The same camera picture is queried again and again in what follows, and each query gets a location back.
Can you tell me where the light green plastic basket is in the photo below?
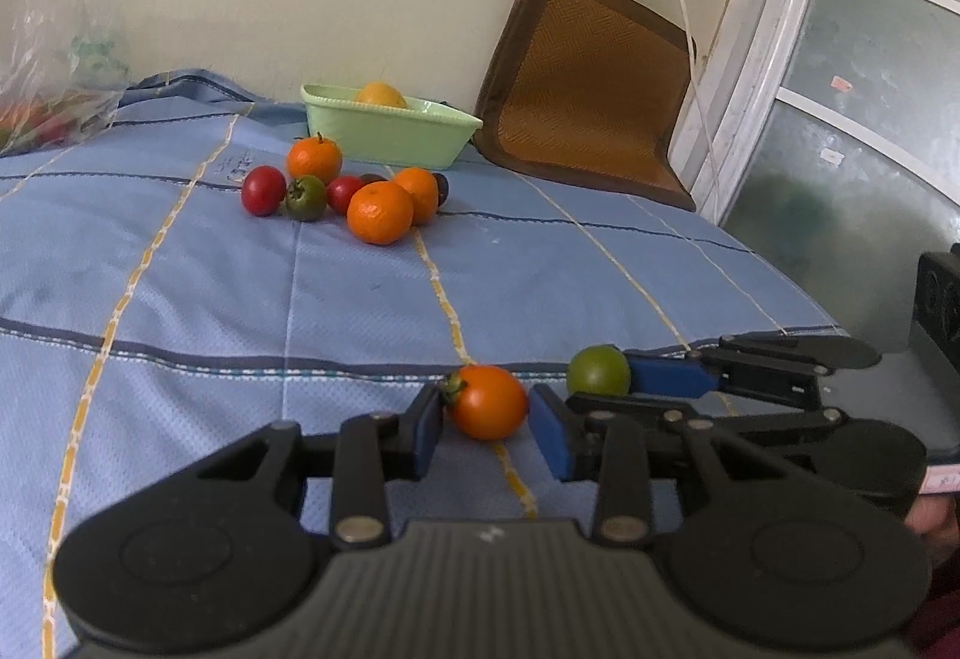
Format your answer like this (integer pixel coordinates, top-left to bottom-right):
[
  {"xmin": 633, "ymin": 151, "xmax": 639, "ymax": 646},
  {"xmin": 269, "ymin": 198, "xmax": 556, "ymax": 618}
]
[{"xmin": 300, "ymin": 82, "xmax": 485, "ymax": 172}]

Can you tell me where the white power cable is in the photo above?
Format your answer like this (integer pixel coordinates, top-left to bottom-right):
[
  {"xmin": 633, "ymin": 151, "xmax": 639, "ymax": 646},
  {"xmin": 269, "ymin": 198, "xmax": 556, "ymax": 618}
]
[{"xmin": 669, "ymin": 0, "xmax": 725, "ymax": 222}]

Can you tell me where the large yellow citrus fruit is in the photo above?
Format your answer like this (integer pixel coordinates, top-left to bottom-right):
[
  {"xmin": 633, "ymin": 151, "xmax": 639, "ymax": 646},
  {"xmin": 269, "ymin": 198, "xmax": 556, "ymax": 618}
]
[{"xmin": 355, "ymin": 80, "xmax": 409, "ymax": 110}]

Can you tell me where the orange mandarin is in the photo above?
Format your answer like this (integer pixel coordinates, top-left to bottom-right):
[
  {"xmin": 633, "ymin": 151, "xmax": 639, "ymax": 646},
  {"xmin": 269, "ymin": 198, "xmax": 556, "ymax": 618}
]
[
  {"xmin": 286, "ymin": 131, "xmax": 344, "ymax": 187},
  {"xmin": 346, "ymin": 179, "xmax": 416, "ymax": 247},
  {"xmin": 392, "ymin": 167, "xmax": 440, "ymax": 227}
]

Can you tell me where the person's dark red clothing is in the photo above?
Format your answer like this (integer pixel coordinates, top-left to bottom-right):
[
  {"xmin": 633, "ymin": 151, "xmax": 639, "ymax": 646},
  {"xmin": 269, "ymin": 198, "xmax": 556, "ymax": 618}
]
[{"xmin": 919, "ymin": 554, "xmax": 960, "ymax": 659}]

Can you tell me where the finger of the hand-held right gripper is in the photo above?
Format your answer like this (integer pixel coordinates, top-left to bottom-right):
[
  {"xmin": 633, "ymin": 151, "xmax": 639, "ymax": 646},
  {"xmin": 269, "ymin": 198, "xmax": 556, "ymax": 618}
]
[
  {"xmin": 626, "ymin": 333, "xmax": 884, "ymax": 407},
  {"xmin": 568, "ymin": 391, "xmax": 846, "ymax": 448}
]

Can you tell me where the blue checked bed sheet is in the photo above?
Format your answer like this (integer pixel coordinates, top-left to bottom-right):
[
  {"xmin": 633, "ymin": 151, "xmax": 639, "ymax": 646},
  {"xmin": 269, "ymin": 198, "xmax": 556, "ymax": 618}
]
[{"xmin": 0, "ymin": 69, "xmax": 850, "ymax": 659}]

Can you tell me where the light green tomato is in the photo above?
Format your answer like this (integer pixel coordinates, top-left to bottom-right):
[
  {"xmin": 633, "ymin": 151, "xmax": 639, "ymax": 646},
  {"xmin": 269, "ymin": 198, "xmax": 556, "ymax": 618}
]
[{"xmin": 565, "ymin": 343, "xmax": 633, "ymax": 398}]

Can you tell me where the dark green tomato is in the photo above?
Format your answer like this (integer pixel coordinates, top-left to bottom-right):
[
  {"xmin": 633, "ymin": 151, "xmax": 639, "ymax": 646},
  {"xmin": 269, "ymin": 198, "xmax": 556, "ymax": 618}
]
[{"xmin": 284, "ymin": 174, "xmax": 329, "ymax": 223}]

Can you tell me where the red tomato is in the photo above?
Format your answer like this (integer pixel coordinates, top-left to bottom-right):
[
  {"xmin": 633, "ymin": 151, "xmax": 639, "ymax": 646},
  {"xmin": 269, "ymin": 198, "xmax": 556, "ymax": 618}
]
[
  {"xmin": 241, "ymin": 164, "xmax": 288, "ymax": 218},
  {"xmin": 325, "ymin": 175, "xmax": 367, "ymax": 217}
]

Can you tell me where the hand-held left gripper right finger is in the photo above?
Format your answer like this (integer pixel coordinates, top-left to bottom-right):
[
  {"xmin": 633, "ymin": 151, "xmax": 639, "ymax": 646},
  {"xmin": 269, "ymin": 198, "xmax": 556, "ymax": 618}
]
[{"xmin": 527, "ymin": 387, "xmax": 760, "ymax": 549}]

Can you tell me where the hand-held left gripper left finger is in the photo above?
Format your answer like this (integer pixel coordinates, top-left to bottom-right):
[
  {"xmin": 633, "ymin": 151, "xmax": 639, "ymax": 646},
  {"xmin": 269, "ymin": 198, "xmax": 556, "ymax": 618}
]
[{"xmin": 195, "ymin": 387, "xmax": 445, "ymax": 550}]

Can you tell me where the clear plastic bag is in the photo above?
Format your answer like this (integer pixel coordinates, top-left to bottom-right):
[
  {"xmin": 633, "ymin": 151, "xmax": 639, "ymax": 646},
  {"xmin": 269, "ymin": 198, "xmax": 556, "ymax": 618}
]
[{"xmin": 0, "ymin": 0, "xmax": 133, "ymax": 160}]

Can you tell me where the orange tomato with stem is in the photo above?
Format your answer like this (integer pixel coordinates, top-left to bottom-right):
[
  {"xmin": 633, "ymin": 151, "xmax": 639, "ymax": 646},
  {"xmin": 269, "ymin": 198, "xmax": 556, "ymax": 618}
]
[{"xmin": 440, "ymin": 364, "xmax": 530, "ymax": 443}]

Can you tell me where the brown woven seat cushion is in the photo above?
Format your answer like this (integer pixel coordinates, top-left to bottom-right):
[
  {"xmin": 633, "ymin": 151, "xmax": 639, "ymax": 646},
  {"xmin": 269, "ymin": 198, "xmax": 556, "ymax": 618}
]
[{"xmin": 474, "ymin": 0, "xmax": 699, "ymax": 213}]

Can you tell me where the person's right hand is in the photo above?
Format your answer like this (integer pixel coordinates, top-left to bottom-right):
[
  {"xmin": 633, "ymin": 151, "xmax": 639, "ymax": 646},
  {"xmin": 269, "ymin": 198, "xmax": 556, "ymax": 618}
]
[{"xmin": 904, "ymin": 489, "xmax": 960, "ymax": 566}]

